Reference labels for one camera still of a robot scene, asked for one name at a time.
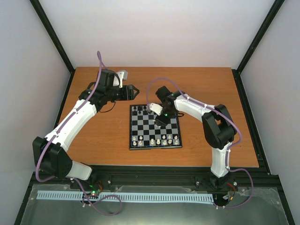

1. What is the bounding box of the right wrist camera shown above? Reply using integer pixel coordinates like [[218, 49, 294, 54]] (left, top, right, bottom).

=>
[[149, 103, 163, 115]]

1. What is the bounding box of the right black frame post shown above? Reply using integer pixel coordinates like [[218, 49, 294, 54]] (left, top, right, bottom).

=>
[[235, 0, 285, 72]]

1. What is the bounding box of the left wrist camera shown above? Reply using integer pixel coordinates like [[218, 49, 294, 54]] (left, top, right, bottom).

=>
[[113, 70, 128, 88]]

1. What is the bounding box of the black magnetic chess board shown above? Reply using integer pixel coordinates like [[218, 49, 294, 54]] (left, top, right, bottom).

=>
[[129, 104, 183, 150]]

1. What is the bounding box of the electronics board green led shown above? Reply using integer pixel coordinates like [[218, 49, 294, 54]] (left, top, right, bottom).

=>
[[90, 184, 103, 196]]

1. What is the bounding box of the light blue cable duct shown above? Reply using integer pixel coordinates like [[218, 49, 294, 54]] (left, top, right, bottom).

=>
[[36, 190, 214, 204]]

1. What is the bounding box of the black aluminium rail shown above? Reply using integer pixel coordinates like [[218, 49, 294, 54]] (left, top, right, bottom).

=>
[[30, 164, 279, 194]]

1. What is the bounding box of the left black frame post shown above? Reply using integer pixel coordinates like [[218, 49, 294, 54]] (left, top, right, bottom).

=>
[[29, 0, 75, 71]]

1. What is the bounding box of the black frame post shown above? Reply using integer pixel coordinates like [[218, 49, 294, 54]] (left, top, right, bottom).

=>
[[29, 0, 75, 71], [235, 0, 285, 72]]

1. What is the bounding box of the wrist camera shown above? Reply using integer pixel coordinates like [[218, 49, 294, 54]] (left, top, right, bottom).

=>
[[149, 103, 163, 115], [113, 70, 128, 88]]

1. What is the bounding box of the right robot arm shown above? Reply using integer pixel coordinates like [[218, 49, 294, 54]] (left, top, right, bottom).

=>
[[150, 86, 237, 178]]

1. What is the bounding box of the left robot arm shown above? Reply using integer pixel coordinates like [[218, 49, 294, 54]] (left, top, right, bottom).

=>
[[32, 69, 139, 189]]

